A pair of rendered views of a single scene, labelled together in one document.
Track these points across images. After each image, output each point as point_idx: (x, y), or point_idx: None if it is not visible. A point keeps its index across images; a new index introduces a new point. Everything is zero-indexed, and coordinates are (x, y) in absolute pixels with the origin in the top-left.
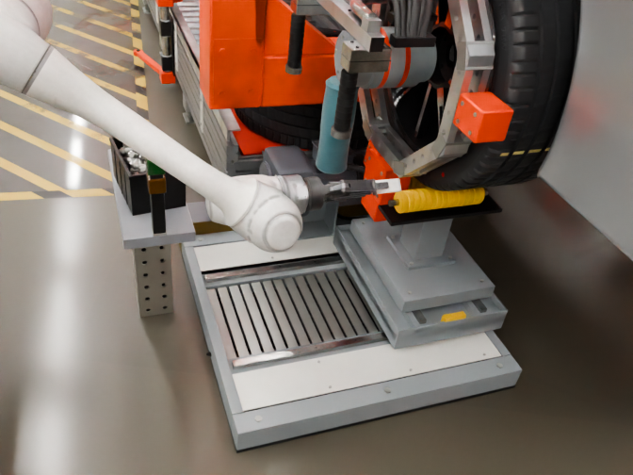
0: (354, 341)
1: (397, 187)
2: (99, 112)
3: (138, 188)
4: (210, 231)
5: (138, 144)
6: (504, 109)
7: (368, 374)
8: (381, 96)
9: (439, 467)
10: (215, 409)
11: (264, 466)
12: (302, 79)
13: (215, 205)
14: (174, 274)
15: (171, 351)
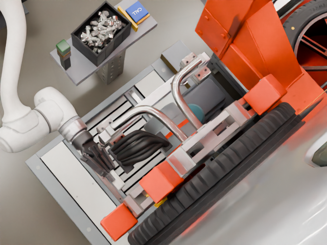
0: (118, 198)
1: (118, 187)
2: (7, 23)
3: (75, 41)
4: (173, 72)
5: (5, 51)
6: (112, 234)
7: (96, 215)
8: (221, 144)
9: None
10: (48, 141)
11: (24, 182)
12: (247, 76)
13: (34, 97)
14: (137, 68)
15: (77, 99)
